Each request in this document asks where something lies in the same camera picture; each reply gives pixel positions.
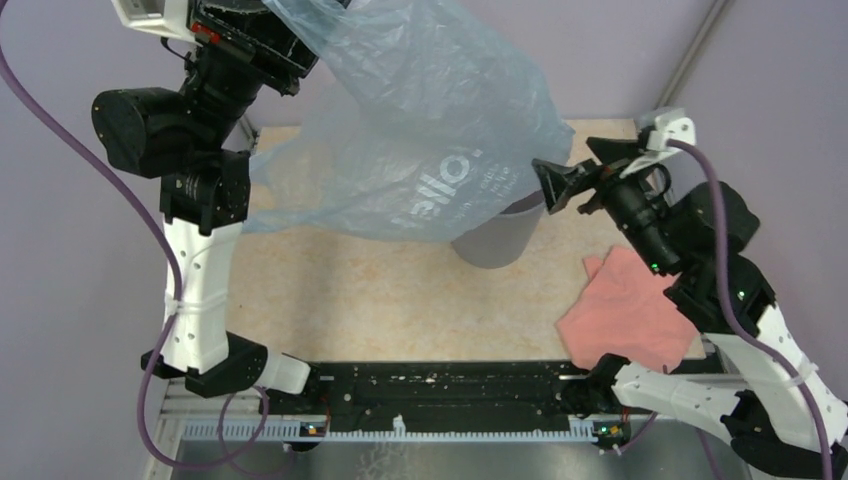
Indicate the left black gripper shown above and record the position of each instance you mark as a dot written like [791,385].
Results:
[256,37]

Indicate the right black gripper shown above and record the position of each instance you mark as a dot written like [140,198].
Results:
[558,182]

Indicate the grey plastic trash bin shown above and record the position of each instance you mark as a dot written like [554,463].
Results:
[502,240]

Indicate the blue plastic trash bag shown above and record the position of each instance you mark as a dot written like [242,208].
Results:
[428,132]

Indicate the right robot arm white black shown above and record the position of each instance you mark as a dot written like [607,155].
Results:
[684,222]

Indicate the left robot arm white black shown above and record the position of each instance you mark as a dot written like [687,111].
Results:
[177,137]

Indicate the pink cloth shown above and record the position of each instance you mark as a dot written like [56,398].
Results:
[623,311]

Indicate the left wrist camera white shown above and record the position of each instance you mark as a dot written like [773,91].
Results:
[162,18]

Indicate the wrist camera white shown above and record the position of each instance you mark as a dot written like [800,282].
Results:
[162,18]
[654,130]

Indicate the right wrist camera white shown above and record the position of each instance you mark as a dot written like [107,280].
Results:
[654,130]

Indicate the right aluminium frame post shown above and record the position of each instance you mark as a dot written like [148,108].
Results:
[718,10]

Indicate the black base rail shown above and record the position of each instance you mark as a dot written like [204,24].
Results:
[451,397]

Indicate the grey slotted cable duct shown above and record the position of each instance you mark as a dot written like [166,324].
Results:
[310,432]

